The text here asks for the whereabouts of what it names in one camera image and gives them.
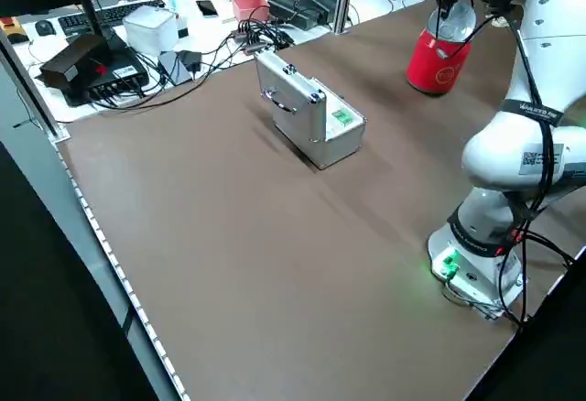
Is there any red push-button trash can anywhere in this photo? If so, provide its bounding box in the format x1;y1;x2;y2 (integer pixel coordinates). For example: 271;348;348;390
406;5;475;96

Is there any black battery charger block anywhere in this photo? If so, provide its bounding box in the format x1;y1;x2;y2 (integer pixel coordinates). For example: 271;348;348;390
267;0;338;31

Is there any silver aluminium case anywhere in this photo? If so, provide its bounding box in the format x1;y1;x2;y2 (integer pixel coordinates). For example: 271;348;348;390
255;51;369;171

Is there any black usb hub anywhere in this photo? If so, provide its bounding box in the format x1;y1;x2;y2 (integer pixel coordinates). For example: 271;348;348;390
231;25;294;54

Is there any pink plastic box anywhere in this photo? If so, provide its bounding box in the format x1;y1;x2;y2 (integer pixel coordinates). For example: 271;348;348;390
232;0;270;22

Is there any black power adapter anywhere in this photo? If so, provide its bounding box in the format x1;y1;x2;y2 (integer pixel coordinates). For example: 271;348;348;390
176;49;202;75

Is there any grey power adapter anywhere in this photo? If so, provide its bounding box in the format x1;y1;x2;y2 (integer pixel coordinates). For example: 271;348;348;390
157;51;193;86

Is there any white translucent cube box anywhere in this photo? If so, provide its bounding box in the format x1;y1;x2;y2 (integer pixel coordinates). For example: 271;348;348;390
122;5;179;54

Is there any black keyboard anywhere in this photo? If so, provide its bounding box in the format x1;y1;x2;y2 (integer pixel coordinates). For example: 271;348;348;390
58;0;167;36

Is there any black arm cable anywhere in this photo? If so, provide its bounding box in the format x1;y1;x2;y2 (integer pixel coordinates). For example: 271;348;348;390
471;5;578;329

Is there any black network switch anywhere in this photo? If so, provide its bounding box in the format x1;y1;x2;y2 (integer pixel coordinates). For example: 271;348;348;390
38;34;150;107

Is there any aluminium table edge rail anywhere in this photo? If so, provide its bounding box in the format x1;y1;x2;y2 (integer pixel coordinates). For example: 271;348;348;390
0;29;70;141

